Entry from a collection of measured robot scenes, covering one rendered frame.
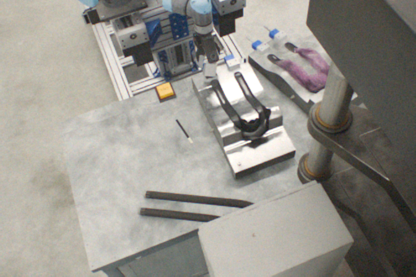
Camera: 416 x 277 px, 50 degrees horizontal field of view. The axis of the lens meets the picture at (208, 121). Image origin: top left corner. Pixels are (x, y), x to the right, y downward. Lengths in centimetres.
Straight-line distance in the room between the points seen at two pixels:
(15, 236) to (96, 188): 108
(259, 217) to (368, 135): 30
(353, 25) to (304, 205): 46
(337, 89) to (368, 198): 41
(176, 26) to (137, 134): 64
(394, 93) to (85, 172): 146
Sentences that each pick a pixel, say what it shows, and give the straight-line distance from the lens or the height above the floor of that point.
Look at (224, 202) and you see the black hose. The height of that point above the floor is 90.
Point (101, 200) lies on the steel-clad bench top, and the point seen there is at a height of 80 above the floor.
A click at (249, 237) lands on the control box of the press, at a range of 99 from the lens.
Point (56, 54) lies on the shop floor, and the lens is 353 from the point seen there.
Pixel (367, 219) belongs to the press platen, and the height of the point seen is 129.
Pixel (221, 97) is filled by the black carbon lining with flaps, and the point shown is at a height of 88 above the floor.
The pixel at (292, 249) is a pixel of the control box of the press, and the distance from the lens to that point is 99.
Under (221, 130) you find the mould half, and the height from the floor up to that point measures 93.
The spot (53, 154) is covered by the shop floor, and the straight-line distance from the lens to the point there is 301.
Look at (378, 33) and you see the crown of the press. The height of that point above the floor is 195.
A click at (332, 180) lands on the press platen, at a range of 127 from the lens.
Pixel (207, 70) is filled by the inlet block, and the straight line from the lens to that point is 193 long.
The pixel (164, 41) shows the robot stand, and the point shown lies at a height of 74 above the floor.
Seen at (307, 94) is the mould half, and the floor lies 87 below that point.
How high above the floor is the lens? 241
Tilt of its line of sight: 57 degrees down
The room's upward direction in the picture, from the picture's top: 8 degrees counter-clockwise
